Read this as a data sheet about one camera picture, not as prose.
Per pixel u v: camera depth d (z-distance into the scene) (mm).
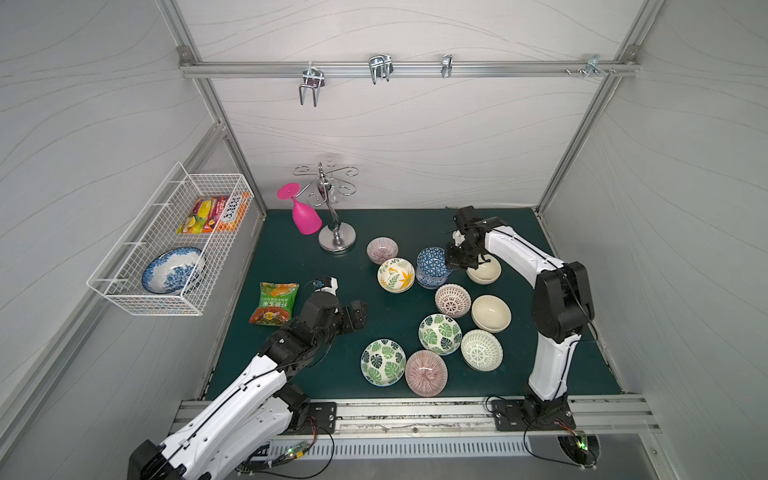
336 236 1104
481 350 840
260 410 590
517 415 729
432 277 928
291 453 684
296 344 555
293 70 787
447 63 722
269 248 1087
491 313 897
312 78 784
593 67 765
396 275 984
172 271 630
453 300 931
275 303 903
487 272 1005
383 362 820
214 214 726
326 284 701
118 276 555
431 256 957
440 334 865
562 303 514
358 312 694
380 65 765
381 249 1055
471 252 785
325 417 733
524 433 723
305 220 967
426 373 800
